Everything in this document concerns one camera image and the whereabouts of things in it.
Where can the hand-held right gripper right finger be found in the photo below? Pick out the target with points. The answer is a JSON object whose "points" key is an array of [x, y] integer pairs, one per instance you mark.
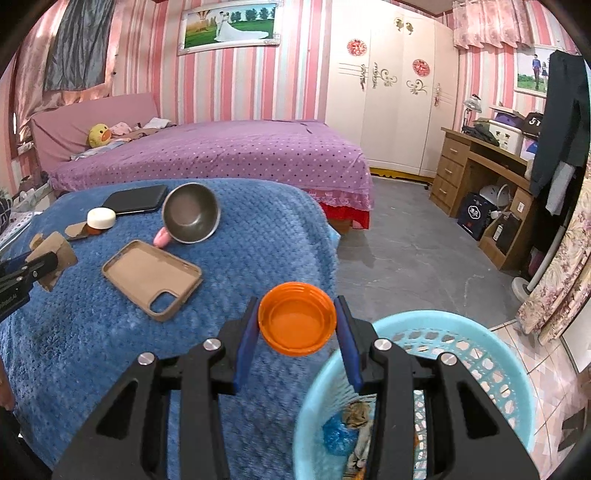
{"points": [[347, 344]]}

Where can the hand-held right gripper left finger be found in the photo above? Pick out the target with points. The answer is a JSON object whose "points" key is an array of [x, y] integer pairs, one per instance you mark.
{"points": [[244, 350]]}

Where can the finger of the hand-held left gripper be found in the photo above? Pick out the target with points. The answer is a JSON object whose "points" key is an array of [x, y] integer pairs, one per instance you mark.
{"points": [[41, 267]]}

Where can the cardboard tube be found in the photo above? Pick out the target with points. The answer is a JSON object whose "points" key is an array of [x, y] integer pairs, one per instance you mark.
{"points": [[62, 251]]}

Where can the torn cardboard piece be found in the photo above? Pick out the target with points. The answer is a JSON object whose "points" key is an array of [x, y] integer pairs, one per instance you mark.
{"points": [[75, 230]]}

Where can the orange plastic lid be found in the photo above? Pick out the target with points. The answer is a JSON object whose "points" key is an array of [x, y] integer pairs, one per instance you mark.
{"points": [[298, 321]]}

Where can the small bottle with white cap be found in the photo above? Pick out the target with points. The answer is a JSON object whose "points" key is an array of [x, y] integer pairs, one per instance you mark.
{"points": [[101, 219]]}

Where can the blue plastic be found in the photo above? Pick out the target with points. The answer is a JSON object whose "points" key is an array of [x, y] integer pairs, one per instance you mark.
{"points": [[339, 436]]}

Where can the light blue plastic basket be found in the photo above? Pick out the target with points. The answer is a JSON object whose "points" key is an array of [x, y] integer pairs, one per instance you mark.
{"points": [[498, 369]]}

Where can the person's left forearm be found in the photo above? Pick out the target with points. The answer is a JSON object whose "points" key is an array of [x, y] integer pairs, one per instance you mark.
{"points": [[5, 387]]}

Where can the white printed cloth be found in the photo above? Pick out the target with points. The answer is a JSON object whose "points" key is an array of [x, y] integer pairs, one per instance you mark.
{"points": [[23, 226]]}

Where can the tan phone case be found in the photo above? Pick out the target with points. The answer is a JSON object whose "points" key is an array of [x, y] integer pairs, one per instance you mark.
{"points": [[147, 277]]}

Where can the black smartphone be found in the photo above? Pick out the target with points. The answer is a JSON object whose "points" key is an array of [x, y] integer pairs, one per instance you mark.
{"points": [[134, 200]]}

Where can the red bed skirt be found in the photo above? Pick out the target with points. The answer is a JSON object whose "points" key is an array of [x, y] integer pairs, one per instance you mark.
{"points": [[346, 217]]}

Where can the yellow duck plush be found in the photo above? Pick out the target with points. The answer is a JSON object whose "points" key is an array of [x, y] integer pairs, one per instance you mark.
{"points": [[99, 134]]}

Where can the pink headboard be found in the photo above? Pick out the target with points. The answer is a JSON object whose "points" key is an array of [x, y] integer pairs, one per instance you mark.
{"points": [[69, 124]]}

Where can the pink steel-lined mug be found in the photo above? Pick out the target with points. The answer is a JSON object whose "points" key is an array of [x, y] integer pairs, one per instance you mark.
{"points": [[191, 214]]}

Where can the person's dark clothing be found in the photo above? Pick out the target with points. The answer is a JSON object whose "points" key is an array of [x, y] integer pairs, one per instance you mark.
{"points": [[21, 452]]}

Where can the pink plush toy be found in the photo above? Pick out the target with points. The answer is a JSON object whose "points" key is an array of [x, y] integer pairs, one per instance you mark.
{"points": [[121, 129]]}

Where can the pink satin curtain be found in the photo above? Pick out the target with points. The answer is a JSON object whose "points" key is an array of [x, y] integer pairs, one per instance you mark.
{"points": [[32, 92]]}

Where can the dark box with round emblem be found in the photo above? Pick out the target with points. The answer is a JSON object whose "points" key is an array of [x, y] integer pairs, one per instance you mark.
{"points": [[473, 216]]}

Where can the white standing fan base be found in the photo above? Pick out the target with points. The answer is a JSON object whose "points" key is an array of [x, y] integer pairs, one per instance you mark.
{"points": [[521, 288]]}

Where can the black bottle box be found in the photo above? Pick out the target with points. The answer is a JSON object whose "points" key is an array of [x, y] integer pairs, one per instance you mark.
{"points": [[507, 234]]}

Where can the purple dotted bed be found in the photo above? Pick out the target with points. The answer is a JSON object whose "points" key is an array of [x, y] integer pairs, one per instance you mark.
{"points": [[231, 152]]}

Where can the wooden desk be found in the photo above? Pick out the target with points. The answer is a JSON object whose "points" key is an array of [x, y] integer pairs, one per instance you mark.
{"points": [[450, 166]]}

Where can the cream wardrobe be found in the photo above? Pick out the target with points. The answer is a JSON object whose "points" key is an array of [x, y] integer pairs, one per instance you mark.
{"points": [[392, 129]]}

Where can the cardboard box with label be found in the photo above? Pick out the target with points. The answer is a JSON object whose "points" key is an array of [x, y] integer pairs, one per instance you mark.
{"points": [[521, 203]]}

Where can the grey window curtain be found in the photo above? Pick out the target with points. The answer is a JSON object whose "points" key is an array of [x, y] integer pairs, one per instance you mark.
{"points": [[78, 46]]}

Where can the floral curtain with blue top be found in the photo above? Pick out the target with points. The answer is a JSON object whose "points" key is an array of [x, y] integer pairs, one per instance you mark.
{"points": [[565, 277]]}

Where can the dark wooden stool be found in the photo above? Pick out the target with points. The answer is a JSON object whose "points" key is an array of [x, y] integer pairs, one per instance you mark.
{"points": [[575, 431]]}

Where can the white storage box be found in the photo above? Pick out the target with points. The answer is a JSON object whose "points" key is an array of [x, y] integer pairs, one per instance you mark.
{"points": [[505, 136]]}

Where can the grey hanging garment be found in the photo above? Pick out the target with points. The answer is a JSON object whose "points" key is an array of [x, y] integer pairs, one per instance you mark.
{"points": [[559, 187]]}

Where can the desk lamp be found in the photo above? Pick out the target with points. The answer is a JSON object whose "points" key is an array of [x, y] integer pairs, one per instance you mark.
{"points": [[472, 107]]}

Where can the purple box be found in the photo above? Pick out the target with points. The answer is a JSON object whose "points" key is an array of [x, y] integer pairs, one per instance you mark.
{"points": [[505, 115]]}

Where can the red round paper decal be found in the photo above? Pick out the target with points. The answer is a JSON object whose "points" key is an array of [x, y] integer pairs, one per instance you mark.
{"points": [[420, 67], [356, 47]]}

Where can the black cap with white print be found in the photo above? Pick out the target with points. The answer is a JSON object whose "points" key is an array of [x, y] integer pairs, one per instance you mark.
{"points": [[533, 123]]}

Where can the framed wedding poster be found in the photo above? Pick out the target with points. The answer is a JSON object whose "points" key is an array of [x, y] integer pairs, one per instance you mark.
{"points": [[231, 27]]}

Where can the dark hanging jacket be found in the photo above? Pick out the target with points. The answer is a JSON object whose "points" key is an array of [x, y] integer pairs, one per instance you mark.
{"points": [[561, 115]]}

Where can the framed couple photo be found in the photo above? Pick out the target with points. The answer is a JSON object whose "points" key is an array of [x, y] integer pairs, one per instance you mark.
{"points": [[531, 69]]}

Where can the pink curtain valance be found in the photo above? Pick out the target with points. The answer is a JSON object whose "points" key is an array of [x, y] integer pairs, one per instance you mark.
{"points": [[489, 23]]}

